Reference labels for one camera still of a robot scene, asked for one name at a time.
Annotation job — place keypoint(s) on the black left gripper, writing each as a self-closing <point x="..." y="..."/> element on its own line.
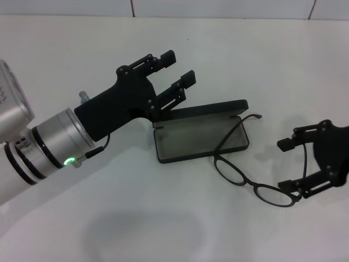
<point x="122" y="101"/>

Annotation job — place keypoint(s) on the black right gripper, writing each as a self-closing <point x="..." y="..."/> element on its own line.
<point x="335" y="152"/>

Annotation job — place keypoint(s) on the black glasses case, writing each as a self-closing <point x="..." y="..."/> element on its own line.
<point x="191" y="142"/>

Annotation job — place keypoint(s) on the black glasses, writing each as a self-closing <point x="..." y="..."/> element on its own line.
<point x="229" y="170"/>

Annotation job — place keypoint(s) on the small silver connector stub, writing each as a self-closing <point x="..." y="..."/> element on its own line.
<point x="83" y="96"/>

